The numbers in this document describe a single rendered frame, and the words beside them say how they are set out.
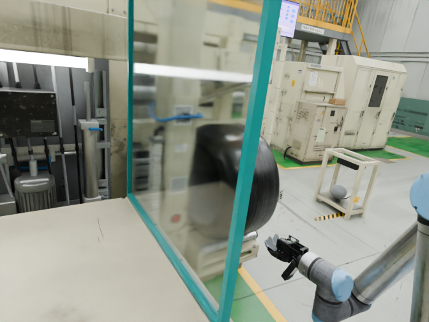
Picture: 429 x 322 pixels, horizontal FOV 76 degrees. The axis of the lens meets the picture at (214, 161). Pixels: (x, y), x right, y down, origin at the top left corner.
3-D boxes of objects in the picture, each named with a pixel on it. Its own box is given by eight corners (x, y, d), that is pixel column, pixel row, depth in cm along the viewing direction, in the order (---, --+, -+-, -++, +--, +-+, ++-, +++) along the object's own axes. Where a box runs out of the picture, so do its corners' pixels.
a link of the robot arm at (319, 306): (348, 328, 95) (355, 296, 93) (325, 338, 90) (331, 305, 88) (327, 309, 103) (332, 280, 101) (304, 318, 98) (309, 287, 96)
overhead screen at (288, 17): (265, 32, 454) (271, -5, 437) (263, 33, 459) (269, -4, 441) (293, 38, 481) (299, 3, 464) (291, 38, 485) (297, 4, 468)
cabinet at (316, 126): (302, 165, 557) (316, 104, 517) (284, 156, 606) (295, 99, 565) (334, 163, 598) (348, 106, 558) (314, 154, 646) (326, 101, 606)
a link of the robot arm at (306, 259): (321, 275, 102) (304, 284, 97) (310, 268, 106) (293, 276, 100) (324, 253, 100) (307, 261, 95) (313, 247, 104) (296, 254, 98)
